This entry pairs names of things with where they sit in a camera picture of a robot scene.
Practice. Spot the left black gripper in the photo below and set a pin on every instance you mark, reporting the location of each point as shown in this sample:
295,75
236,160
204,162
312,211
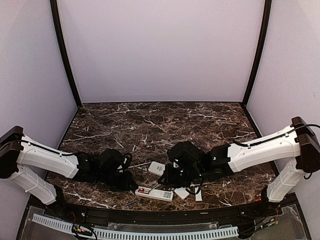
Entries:
126,186

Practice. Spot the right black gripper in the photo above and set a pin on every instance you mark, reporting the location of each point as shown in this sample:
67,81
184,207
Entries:
166,178

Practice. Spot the white remote green buttons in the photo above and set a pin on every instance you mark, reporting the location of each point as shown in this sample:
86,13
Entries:
156,168

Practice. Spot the clear pen screwdriver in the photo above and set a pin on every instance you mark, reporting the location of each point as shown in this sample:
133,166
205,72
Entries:
154,187

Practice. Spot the narrow white battery cover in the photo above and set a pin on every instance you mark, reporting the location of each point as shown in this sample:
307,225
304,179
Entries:
198,196

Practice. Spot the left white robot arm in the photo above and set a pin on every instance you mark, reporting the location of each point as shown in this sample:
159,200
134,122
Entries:
19,152

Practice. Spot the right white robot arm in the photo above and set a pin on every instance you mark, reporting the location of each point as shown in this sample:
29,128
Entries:
297,142

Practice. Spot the white slotted cable duct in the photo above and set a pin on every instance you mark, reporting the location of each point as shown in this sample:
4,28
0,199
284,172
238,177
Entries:
118,231

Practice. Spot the black front table rail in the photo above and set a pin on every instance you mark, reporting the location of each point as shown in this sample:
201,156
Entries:
233,215

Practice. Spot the left black frame post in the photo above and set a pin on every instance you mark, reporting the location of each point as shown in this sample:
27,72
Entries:
63,52

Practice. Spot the black frame post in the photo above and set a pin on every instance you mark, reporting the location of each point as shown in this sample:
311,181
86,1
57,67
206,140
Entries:
258,52
63,52

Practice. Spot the right black frame post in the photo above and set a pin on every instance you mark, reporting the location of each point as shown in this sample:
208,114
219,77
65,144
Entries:
258,52

